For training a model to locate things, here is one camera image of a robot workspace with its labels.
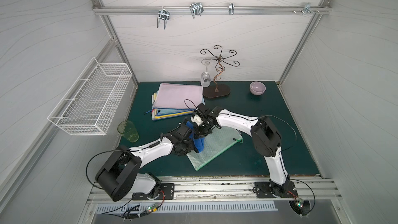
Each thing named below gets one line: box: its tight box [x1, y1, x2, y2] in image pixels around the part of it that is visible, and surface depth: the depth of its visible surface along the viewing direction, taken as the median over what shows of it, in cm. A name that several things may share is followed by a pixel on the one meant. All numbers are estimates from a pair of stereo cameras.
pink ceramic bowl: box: [249, 81, 267, 96], surface depth 113 cm
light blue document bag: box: [152, 95, 206, 116], surface depth 106 cm
